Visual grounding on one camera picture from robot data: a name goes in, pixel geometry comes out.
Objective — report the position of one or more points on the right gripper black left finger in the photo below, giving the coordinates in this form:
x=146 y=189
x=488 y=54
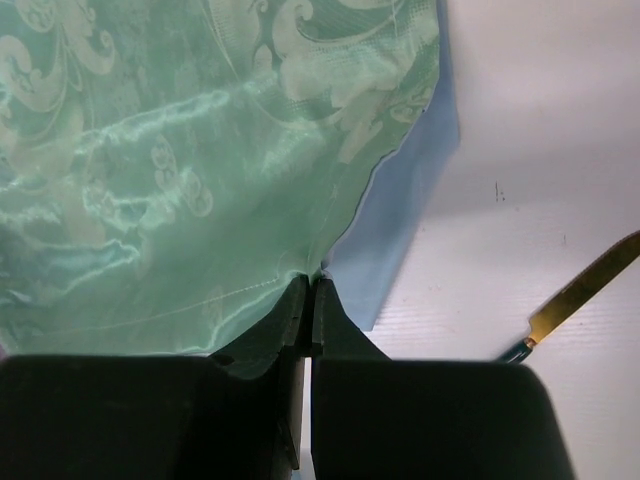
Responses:
x=233 y=414

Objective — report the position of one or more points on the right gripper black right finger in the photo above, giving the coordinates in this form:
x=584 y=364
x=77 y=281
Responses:
x=373 y=417

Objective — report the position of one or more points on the green satin placemat cloth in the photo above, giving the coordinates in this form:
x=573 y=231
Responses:
x=167 y=167

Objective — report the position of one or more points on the gold knife green handle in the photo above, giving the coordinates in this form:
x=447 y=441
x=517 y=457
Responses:
x=573 y=296

